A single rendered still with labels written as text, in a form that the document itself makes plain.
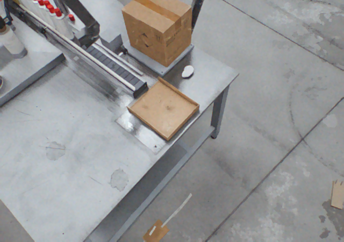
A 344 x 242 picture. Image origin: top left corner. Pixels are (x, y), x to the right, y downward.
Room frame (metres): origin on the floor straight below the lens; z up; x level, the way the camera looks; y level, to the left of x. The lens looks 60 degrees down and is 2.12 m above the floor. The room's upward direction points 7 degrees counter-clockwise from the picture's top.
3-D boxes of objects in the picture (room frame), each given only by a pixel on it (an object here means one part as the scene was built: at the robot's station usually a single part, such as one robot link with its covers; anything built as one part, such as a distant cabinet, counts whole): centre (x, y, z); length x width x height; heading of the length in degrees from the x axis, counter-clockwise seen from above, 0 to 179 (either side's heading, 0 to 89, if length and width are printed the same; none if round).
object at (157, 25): (1.26, 0.00, 0.99); 0.30 x 0.24 x 0.27; 45
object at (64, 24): (1.38, 0.56, 0.98); 0.05 x 0.05 x 0.20
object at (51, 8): (1.42, 0.60, 0.98); 0.05 x 0.05 x 0.20
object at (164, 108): (0.80, 0.03, 0.85); 0.30 x 0.26 x 0.04; 42
